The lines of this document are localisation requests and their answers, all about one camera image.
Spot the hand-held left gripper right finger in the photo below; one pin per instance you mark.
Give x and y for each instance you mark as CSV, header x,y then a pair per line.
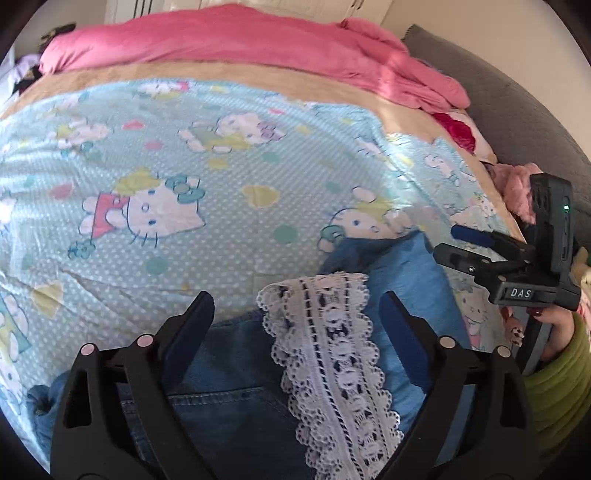
x,y
401,332

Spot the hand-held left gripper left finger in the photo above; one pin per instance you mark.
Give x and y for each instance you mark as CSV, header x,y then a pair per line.
x,y
178,350

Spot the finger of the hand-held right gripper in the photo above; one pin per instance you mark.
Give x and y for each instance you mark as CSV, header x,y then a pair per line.
x,y
466,258
475,234

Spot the blue denim pants lace trim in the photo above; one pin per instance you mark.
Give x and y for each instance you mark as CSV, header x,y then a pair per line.
x,y
221,397

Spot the person's right forearm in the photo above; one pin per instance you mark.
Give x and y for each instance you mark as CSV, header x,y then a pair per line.
x,y
563,397

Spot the person's right hand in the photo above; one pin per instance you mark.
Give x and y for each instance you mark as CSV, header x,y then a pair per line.
x,y
561,330

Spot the pink fluffy cloth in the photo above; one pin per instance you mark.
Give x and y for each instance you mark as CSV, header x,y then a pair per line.
x,y
517,194

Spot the red flower pillow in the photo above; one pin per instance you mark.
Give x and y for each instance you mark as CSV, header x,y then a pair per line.
x,y
461,131

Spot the grey quilted headboard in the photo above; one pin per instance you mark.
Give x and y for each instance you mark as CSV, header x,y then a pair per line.
x,y
508,106

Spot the cartoon cat printed blanket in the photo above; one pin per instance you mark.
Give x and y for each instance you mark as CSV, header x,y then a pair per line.
x,y
207,184

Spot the pink duvet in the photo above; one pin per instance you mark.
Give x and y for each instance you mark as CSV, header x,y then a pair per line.
x,y
231,41

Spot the purple clothes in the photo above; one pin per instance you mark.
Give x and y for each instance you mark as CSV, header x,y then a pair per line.
x,y
27,69

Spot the dark clothes pile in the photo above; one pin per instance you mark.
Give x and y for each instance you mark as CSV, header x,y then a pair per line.
x,y
57,33

